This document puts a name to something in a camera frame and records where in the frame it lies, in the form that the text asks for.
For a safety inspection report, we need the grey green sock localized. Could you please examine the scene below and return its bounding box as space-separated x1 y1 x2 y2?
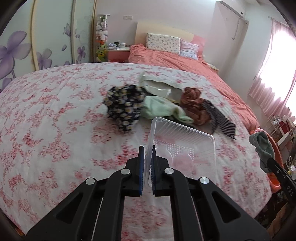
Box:
249 131 275 173

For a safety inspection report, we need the clear plastic tray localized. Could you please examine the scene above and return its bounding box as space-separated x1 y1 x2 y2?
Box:
145 117 217 186

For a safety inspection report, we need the black checkered cloth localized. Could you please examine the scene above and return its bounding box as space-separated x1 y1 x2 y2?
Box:
202 100 236 139

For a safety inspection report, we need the red woven scarf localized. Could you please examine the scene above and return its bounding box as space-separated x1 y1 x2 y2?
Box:
180 87 211 126

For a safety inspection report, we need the mint green sock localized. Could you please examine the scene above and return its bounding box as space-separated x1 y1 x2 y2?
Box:
140 96 194 124

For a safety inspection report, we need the white torn plastic bag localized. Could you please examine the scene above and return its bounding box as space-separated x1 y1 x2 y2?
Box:
138 72 183 103

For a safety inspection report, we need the red plastic laundry basket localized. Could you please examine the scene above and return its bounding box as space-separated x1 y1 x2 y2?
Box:
249 128 283 193

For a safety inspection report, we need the floral white pink tablecloth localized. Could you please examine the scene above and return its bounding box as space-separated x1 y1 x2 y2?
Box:
1 63 271 232

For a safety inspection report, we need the pink curtain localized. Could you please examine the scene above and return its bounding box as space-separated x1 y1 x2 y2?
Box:
248 20 295 121

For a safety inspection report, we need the black floral scrunchie cloth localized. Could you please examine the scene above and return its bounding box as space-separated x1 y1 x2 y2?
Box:
103 85 145 133

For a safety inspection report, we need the pink nightstand left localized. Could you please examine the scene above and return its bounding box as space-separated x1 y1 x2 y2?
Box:
107 47 130 63

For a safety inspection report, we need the striped pink pillow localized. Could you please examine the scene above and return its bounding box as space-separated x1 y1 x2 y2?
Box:
180 39 199 60

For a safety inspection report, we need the bed with coral duvet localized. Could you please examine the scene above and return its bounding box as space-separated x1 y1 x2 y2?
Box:
128 44 260 132

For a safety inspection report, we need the floral white pillow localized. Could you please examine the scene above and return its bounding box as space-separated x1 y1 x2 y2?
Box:
146 33 181 55

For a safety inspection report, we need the tall plush toy tube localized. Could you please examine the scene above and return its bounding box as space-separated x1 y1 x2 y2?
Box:
95 14 109 62

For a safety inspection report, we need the sliding glass wardrobe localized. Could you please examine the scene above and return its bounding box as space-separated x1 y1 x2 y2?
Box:
1 1 96 90

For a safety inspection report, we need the beige pink headboard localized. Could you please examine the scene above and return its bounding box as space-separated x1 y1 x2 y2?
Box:
134 21 205 58

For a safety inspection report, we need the white wire rack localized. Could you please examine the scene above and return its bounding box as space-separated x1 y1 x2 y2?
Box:
269 115 295 150

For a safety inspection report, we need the wall power socket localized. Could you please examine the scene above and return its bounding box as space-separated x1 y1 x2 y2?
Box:
123 16 133 20

